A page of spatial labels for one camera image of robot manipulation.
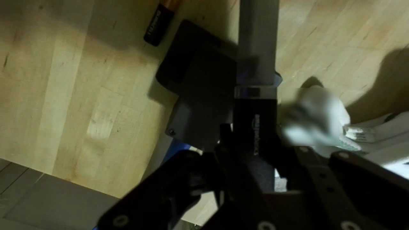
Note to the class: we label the white striped dish towel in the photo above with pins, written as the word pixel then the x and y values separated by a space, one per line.
pixel 323 119

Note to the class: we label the small black box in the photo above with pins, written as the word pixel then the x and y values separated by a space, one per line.
pixel 195 72

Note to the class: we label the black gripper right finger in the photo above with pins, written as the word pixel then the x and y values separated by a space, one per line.
pixel 365 192

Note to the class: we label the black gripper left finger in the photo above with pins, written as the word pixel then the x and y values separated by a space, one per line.
pixel 170 196

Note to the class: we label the copper top battery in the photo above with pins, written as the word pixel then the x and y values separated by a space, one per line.
pixel 160 26

